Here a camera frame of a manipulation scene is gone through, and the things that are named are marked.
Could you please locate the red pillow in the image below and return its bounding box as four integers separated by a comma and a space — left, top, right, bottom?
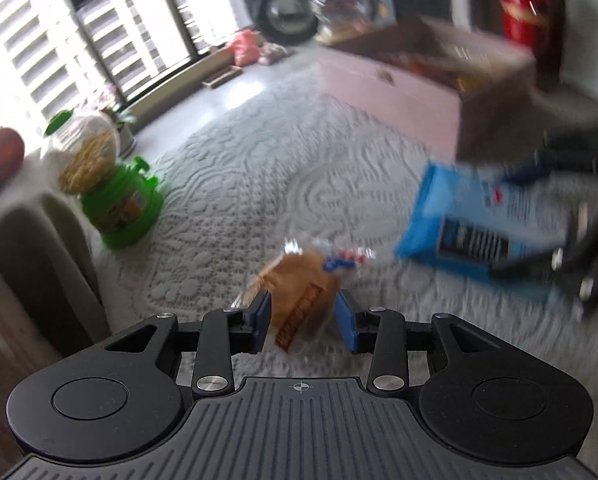
0, 127, 26, 197

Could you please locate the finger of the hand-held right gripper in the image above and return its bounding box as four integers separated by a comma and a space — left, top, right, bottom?
489, 199, 598, 318
502, 127, 598, 187

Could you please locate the wooden tray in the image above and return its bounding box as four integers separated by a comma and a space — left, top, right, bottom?
201, 67, 243, 91

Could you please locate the black round appliance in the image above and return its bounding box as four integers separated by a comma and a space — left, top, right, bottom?
255, 0, 321, 44

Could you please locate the glass jar with red lid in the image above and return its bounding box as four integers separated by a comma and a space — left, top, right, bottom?
310, 0, 381, 32

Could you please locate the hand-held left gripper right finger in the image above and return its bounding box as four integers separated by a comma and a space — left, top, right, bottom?
332, 289, 501, 396

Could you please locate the red container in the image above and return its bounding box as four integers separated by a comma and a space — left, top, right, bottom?
498, 0, 547, 42

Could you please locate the green candy dispenser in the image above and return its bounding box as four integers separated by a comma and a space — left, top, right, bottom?
45, 109, 165, 252

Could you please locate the pink box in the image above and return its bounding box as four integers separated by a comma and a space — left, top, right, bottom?
316, 14, 539, 165

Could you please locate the red plastic bag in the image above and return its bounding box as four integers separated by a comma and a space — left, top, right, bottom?
228, 29, 263, 67

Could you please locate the black framed window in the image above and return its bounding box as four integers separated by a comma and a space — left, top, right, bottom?
0, 0, 262, 112

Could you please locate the blue snack bag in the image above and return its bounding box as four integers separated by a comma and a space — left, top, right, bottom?
393, 160, 582, 297

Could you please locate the brown pastry packet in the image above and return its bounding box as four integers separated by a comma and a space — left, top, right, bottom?
233, 236, 376, 357

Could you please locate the beige sofa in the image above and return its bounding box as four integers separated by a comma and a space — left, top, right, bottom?
0, 150, 112, 466

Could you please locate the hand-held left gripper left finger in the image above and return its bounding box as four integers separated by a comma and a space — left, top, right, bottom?
104, 289, 273, 397

